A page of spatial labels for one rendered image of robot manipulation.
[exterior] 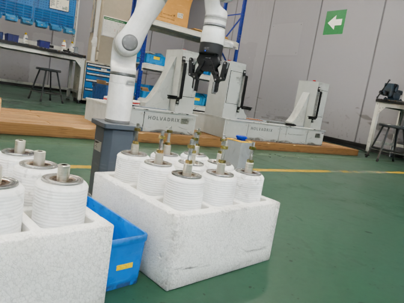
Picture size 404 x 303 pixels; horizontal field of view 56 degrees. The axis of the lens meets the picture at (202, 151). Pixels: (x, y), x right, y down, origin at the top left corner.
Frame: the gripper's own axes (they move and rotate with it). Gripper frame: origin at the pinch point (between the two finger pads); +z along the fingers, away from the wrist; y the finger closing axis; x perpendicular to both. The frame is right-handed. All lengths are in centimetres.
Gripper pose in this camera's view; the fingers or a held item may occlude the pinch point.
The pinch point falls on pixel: (204, 88)
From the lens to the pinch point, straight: 123.8
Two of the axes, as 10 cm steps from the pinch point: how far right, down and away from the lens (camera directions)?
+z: -1.6, 9.8, 1.5
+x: 4.6, -0.6, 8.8
